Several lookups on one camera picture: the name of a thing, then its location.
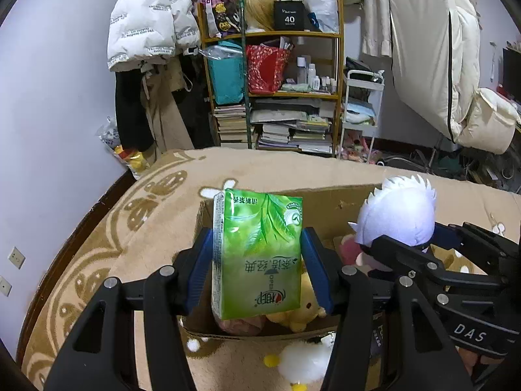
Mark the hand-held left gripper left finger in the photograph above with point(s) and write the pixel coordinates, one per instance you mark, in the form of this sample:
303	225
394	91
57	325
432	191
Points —
199	271

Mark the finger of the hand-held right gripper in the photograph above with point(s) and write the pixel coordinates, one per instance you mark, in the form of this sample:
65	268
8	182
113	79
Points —
407	254
472	234

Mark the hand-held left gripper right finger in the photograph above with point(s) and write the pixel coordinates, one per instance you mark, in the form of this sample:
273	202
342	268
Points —
317	271

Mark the pink plush toy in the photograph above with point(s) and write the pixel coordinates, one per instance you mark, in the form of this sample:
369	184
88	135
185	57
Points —
350	250

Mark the white-haired plush doll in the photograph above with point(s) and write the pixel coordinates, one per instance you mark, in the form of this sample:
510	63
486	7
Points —
399	216

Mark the yellow plush toy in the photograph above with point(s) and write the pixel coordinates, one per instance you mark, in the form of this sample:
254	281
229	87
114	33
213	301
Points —
297	311

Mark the green tissue packet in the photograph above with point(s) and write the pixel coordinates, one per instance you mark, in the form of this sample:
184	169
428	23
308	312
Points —
256	252

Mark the cardboard box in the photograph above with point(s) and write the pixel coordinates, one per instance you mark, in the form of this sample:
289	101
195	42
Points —
325	207

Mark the pink plastic bag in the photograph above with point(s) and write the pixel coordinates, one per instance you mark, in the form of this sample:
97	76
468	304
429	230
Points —
240	326

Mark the white duck plush toy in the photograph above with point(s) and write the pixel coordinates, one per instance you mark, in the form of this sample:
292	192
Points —
305	360

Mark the beige patterned blanket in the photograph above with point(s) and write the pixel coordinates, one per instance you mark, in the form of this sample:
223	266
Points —
163	211

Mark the small black packet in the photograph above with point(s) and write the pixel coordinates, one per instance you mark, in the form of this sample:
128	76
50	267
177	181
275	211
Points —
378	334

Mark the pink items under cart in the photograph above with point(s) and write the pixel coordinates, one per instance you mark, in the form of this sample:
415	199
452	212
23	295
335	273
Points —
360	148

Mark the pile of mixed books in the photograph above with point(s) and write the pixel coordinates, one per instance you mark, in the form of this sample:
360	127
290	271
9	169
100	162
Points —
293	130

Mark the stack of old books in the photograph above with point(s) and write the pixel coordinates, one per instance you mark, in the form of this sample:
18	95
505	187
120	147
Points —
232	126

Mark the clear bag of snacks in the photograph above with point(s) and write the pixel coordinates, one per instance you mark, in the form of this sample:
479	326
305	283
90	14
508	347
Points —
118	146

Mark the white trolley cart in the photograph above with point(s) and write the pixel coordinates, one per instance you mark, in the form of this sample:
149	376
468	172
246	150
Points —
360	110

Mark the beige coat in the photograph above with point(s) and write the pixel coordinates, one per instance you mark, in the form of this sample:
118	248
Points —
167	114

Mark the black garment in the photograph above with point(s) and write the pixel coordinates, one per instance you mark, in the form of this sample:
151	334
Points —
195	106

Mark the dark monitor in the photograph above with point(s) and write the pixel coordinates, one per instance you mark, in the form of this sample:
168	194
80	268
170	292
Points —
512	71

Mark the dark coat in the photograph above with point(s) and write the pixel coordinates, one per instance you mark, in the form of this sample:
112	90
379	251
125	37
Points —
130	110

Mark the wooden shelf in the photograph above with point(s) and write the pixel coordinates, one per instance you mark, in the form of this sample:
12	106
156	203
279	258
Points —
268	97

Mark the green pole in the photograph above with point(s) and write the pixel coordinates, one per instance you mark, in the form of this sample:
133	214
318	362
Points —
246	89

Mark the row of cosmetic bottles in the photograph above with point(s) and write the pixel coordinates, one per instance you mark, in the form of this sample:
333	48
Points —
315	79

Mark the teal bag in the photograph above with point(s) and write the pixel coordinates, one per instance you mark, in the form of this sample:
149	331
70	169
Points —
226	77

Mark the red patterned bag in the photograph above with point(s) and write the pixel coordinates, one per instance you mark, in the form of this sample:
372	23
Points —
264	69

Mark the white puffer jacket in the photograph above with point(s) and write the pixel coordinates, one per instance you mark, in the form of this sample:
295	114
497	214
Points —
146	20

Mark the black box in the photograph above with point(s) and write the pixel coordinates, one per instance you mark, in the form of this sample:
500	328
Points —
290	16

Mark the black cartoon print bag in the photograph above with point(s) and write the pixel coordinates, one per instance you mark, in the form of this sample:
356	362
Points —
222	8

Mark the translucent plastic bag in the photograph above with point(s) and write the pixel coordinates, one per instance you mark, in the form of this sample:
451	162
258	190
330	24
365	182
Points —
321	2

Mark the blonde wig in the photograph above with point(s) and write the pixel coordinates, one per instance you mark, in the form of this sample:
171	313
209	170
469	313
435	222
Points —
260	10

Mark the white wall socket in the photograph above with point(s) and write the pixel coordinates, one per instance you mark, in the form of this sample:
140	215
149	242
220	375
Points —
5	287
16	257

